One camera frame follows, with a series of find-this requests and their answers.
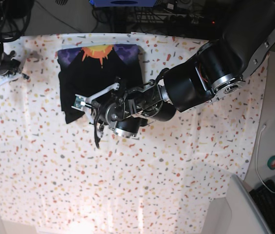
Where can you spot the left gripper silver body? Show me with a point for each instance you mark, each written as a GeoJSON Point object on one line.
{"type": "Point", "coordinates": [126, 110]}

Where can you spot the black t-shirt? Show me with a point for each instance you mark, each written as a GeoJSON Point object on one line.
{"type": "Point", "coordinates": [88, 70]}

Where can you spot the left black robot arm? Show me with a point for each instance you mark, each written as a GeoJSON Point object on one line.
{"type": "Point", "coordinates": [218, 68]}

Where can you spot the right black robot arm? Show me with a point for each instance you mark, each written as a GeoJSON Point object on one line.
{"type": "Point", "coordinates": [15, 17]}

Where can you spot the terrazzo patterned tablecloth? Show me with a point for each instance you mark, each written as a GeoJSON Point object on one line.
{"type": "Point", "coordinates": [53, 177]}

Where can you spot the green tape roll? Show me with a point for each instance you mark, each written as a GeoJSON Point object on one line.
{"type": "Point", "coordinates": [271, 163]}

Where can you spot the grey laptop lid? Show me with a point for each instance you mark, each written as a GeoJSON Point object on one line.
{"type": "Point", "coordinates": [246, 217]}

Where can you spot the black keyboard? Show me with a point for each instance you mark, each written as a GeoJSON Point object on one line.
{"type": "Point", "coordinates": [265, 201]}

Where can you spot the black wire rack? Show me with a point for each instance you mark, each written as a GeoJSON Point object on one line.
{"type": "Point", "coordinates": [163, 11]}

